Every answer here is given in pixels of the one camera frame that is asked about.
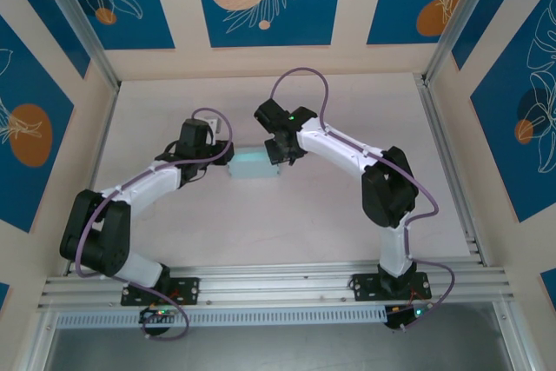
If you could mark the light blue paper box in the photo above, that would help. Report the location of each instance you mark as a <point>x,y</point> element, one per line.
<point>252,167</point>

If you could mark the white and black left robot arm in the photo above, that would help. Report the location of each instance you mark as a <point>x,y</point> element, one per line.
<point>143,184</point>

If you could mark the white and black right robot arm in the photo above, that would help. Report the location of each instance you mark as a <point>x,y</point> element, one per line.
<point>339,145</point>

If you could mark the blue panel large peach circle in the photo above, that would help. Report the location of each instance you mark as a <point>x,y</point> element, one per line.
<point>304,6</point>

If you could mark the blue panel small orange circle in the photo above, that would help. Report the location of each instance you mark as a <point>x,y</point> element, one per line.
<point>143,28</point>

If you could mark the grey metal sheet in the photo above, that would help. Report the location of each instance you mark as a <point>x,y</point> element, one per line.
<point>278,349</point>

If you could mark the aluminium mounting rail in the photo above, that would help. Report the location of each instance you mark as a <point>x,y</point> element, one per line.
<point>278,284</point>

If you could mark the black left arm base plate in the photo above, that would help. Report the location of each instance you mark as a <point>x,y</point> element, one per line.
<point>191,290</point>

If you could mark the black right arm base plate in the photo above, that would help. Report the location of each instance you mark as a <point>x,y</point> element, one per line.
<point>365,286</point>

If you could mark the aluminium frame post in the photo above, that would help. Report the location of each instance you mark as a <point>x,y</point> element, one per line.
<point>82,23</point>
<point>465,19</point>

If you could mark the blue floral wall panel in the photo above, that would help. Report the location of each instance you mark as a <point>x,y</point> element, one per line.
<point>48,19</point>
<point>486,19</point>
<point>26,84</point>
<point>512,127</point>

